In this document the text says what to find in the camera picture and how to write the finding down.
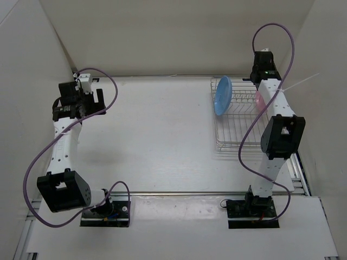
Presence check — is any aluminium front table rail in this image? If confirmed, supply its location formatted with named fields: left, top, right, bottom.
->
left=111, top=191, right=250, bottom=196

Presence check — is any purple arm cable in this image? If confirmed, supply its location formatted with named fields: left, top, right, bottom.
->
left=23, top=67, right=131, bottom=227
left=237, top=23, right=295, bottom=224

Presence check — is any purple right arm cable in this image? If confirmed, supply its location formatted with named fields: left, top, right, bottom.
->
left=237, top=23, right=295, bottom=224

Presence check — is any blue plastic plate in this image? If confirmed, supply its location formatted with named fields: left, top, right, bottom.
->
left=214, top=76, right=233, bottom=116

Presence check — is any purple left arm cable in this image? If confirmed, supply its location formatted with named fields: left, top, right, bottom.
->
left=23, top=67, right=131, bottom=227

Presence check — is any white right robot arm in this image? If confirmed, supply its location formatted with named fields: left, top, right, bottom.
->
left=243, top=49, right=306, bottom=217

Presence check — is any pink plastic plate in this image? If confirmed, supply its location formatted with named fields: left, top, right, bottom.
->
left=255, top=91, right=266, bottom=112

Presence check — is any white cable tie right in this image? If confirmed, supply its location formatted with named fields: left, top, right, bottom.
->
left=279, top=73, right=320, bottom=93

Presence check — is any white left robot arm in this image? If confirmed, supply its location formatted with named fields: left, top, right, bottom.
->
left=37, top=79, right=114, bottom=217

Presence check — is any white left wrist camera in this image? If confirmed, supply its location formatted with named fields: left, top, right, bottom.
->
left=73, top=73, right=92, bottom=94

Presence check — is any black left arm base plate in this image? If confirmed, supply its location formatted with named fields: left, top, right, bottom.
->
left=80, top=195, right=131, bottom=228

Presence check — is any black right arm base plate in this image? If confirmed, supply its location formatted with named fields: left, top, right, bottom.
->
left=220, top=199, right=280, bottom=229

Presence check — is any chrome wire dish rack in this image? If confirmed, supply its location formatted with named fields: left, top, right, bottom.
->
left=210, top=77, right=268, bottom=153

